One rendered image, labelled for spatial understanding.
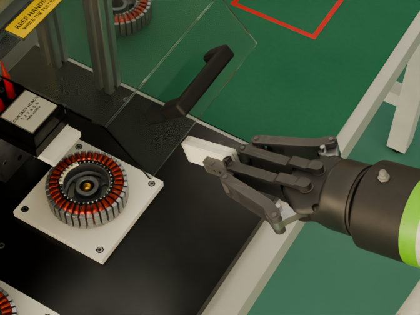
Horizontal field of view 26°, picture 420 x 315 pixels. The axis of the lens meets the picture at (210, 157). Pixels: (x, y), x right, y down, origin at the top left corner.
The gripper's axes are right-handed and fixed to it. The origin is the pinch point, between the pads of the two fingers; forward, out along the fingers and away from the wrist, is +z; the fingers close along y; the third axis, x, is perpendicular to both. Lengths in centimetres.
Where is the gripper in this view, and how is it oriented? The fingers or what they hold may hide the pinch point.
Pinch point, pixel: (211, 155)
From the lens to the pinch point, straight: 103.0
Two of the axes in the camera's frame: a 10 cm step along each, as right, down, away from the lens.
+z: -7.7, -2.3, 5.9
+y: 5.6, -6.8, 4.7
